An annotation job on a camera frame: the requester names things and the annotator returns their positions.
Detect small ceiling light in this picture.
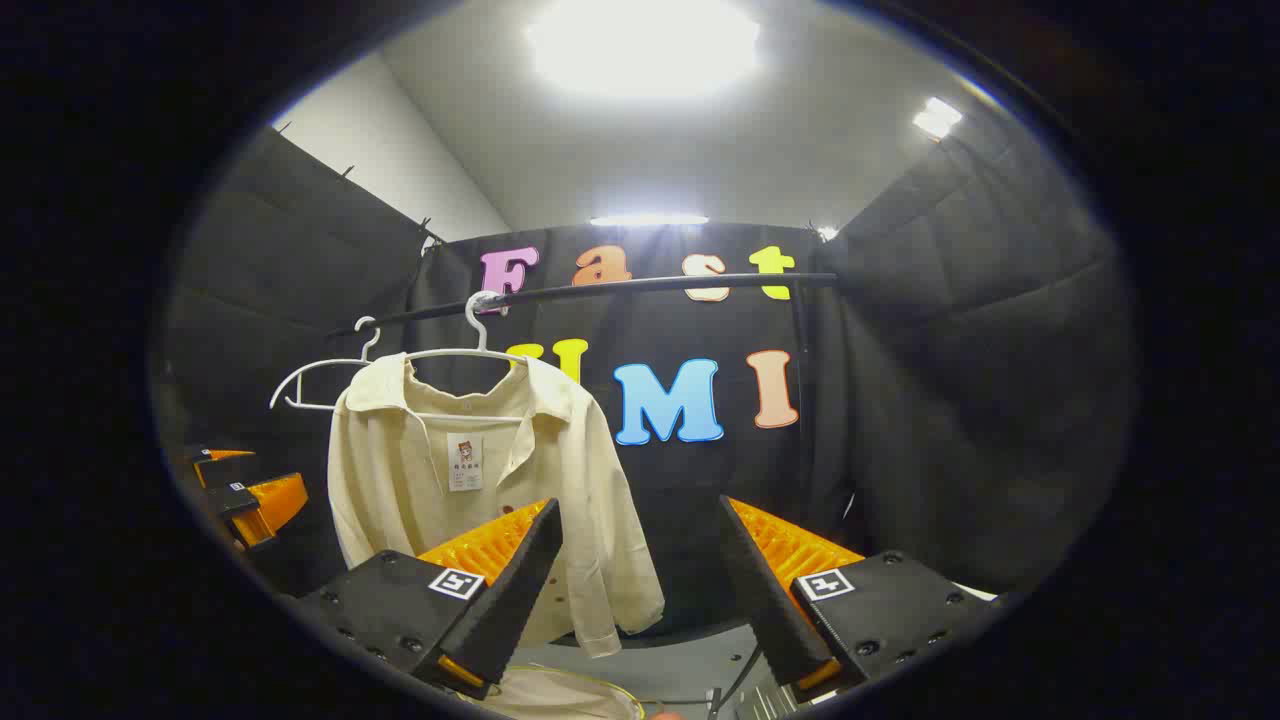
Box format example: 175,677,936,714
912,96,964,141

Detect large ceiling light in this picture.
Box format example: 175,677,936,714
525,0,761,99

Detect black cable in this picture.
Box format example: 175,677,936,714
712,645,766,717

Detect white plastic hanger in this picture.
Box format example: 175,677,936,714
405,290,529,426
268,316,383,413

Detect grey slatted panel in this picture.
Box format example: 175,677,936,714
735,680,813,720

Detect cream collared shirt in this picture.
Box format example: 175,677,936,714
327,352,666,659

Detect black backdrop cloth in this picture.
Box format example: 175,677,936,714
165,125,1141,641

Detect black metal clothes rack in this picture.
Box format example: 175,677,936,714
328,272,839,501

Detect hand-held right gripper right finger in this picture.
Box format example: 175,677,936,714
718,495,1001,706

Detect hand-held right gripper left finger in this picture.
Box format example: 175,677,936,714
296,498,564,701

